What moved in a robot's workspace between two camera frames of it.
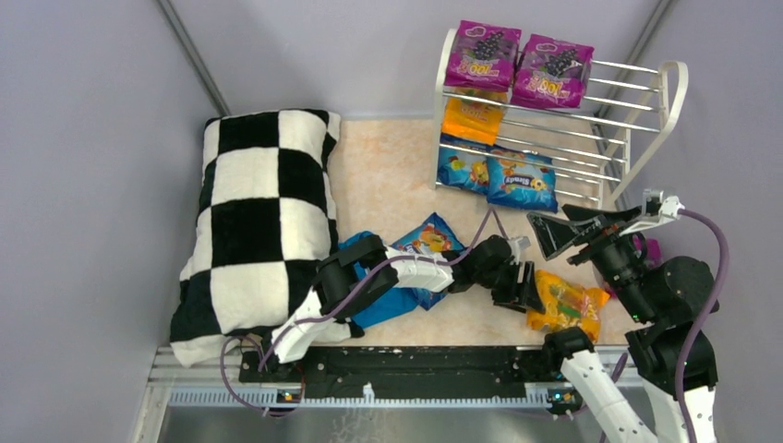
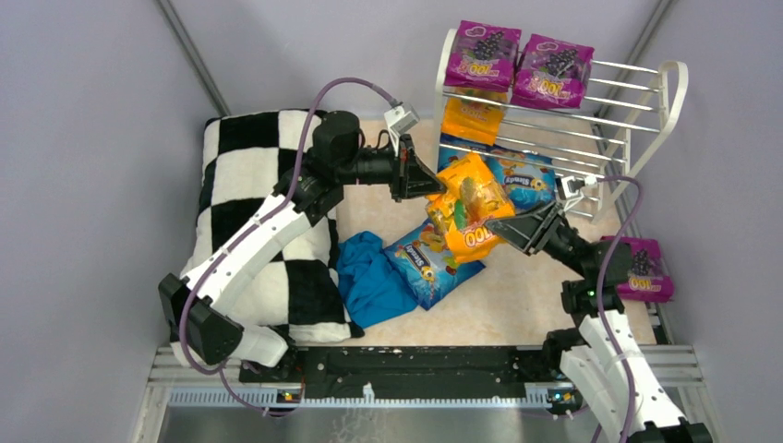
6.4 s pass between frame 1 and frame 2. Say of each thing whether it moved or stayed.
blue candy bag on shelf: stayed
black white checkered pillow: stayed
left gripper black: moved
